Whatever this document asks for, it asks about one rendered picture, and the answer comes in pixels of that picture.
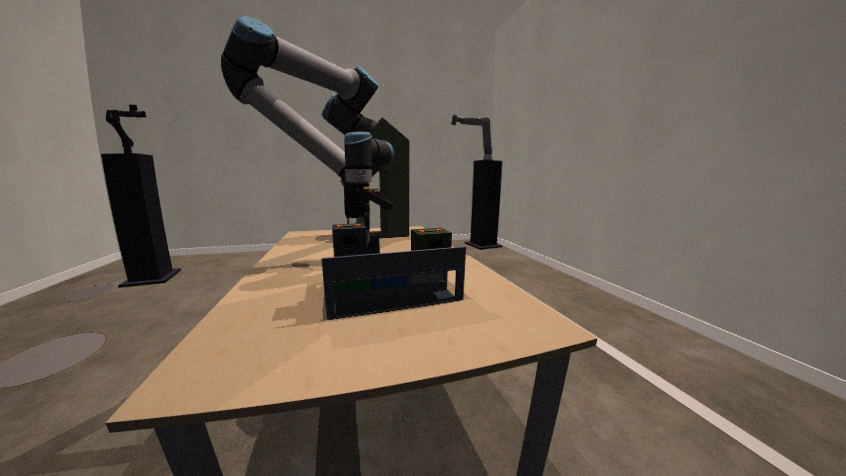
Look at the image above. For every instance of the blue bin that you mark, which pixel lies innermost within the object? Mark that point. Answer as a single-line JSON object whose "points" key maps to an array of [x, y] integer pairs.
{"points": [[390, 282]]}

